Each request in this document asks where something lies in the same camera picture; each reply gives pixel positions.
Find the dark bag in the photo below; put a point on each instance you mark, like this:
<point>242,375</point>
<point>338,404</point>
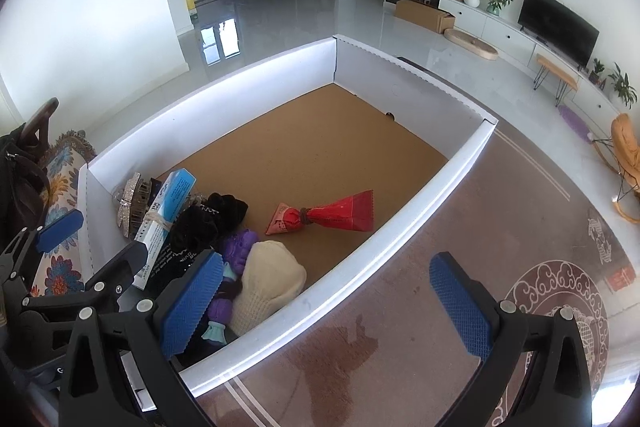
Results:
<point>20,182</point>

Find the small potted plant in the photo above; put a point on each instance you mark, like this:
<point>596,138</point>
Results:
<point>596,71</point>

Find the rhinestone hair clip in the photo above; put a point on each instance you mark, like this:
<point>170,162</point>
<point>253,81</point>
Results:
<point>131,202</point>

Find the blue and white carton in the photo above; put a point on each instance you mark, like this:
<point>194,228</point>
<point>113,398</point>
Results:
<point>167,212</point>

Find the large leafy potted plant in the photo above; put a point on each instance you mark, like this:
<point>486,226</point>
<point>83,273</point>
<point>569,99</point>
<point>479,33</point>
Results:
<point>622,84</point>

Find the brown patterned glass desktop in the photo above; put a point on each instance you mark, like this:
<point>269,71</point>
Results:
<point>400,307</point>

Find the brown cardboard box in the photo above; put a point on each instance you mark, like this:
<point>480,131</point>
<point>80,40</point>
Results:
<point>422,14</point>

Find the white television cabinet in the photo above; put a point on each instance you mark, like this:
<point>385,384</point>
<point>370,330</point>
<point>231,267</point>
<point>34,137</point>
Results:
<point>500,29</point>

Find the dark wooden chair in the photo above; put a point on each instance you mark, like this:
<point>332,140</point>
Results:
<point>40,117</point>

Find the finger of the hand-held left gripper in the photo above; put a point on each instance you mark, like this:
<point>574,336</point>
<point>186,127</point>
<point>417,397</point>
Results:
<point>125,264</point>
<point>60,229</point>

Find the black rectangular box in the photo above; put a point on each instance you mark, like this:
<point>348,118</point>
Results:
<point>172,264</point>

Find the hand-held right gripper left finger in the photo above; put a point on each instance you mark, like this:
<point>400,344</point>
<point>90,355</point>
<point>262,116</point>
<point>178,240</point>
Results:
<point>192,302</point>

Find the black flat television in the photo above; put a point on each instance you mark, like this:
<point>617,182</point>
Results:
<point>557,24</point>

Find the oval beige cat scratcher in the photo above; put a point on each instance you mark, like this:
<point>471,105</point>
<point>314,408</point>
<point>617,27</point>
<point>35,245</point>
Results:
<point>472,44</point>

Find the purple floor mat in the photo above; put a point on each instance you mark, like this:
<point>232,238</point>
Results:
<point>575,122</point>

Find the wooden bench with metal legs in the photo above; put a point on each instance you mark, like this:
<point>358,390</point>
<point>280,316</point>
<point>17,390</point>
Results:
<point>557,69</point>

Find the orange lounge chair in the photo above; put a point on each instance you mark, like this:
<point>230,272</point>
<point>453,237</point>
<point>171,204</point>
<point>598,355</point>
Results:
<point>625,142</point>

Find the red packets bundle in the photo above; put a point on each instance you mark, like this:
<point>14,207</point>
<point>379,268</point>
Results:
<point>345,214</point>

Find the floral cushion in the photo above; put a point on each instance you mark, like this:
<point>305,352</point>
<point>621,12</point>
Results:
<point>60,187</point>

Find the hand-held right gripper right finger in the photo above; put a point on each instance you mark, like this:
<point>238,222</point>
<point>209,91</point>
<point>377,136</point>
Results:
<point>460,307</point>

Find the purple teal toy bundle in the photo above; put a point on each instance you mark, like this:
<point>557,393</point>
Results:
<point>240,249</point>

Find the white cardboard storage box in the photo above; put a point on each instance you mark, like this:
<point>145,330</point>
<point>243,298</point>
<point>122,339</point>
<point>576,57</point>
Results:
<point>225,114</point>

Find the black sequined velvet bundle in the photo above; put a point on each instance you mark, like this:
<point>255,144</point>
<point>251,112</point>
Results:
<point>210,227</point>

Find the cream knitted hat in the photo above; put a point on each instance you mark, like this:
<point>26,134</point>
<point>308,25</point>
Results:
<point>270,277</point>

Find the yellow carton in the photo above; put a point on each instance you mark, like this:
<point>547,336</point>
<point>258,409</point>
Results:
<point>191,7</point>

